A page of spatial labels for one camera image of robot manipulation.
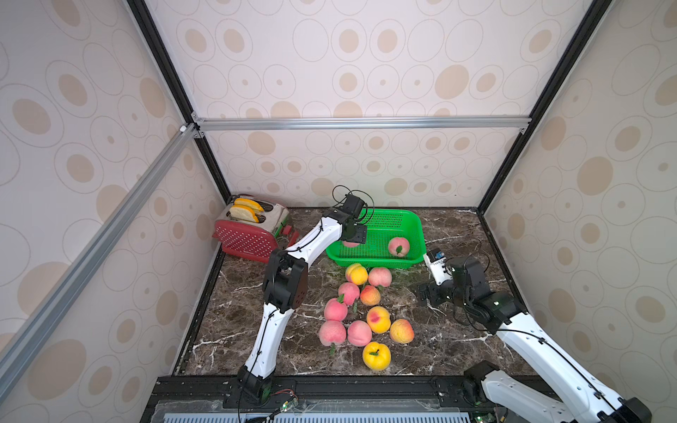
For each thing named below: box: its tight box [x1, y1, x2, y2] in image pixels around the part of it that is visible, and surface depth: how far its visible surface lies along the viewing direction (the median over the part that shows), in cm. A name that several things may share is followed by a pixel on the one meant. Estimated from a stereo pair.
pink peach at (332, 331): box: [318, 319, 347, 347], surface depth 81 cm
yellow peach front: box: [362, 341, 392, 372], surface depth 76 cm
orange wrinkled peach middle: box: [359, 284, 381, 307], surface depth 90 cm
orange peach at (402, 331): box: [389, 318, 416, 344], surface depth 82 cm
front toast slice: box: [229, 204, 260, 223], surface depth 94 cm
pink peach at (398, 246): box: [388, 237, 410, 258], surface depth 102 cm
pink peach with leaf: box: [323, 293, 349, 322], surface depth 85 cm
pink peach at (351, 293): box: [337, 282, 361, 306], surface depth 89 cm
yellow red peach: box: [366, 305, 392, 334], surface depth 83 cm
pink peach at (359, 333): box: [347, 319, 373, 348], surface depth 81 cm
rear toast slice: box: [233, 197, 265, 214], surface depth 95 cm
